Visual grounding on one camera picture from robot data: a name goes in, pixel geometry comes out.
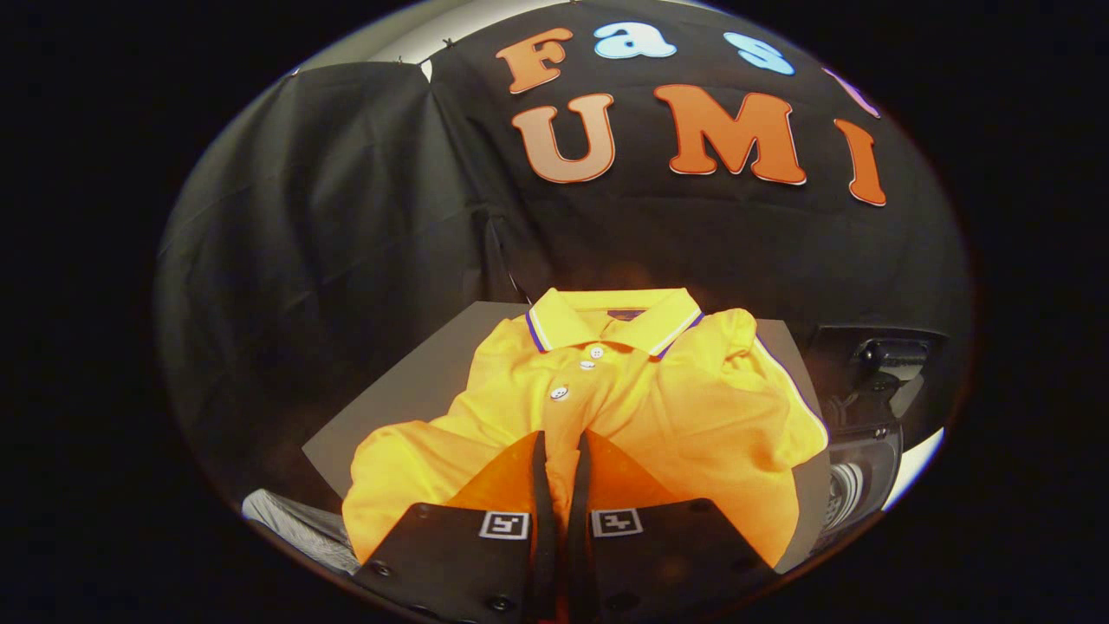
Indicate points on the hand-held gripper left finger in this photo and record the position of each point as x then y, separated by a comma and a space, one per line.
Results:
544, 520

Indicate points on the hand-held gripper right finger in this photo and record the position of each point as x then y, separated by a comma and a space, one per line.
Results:
579, 520

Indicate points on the yellow polo shirt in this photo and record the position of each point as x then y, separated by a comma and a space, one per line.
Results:
693, 416

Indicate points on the grey board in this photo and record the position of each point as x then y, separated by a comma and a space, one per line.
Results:
407, 399

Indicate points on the grey striped cloth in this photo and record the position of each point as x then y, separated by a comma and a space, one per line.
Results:
303, 524

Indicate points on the black backdrop cloth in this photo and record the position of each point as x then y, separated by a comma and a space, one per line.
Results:
346, 217

